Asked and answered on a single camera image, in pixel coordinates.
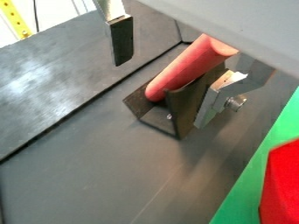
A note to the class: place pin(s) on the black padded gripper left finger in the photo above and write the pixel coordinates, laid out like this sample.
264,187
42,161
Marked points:
119,24

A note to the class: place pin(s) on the red oval rod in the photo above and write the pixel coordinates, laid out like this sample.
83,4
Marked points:
206,53

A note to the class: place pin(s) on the red square block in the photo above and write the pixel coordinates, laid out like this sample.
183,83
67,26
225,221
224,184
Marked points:
280,202

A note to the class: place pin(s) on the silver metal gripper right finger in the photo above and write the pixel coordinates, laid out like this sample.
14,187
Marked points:
246,75

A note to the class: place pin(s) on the yellow perforated frame bar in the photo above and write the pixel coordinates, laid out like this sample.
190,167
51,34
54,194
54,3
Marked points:
15,20

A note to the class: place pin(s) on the black L-shaped fixture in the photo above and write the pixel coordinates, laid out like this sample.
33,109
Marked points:
173,114

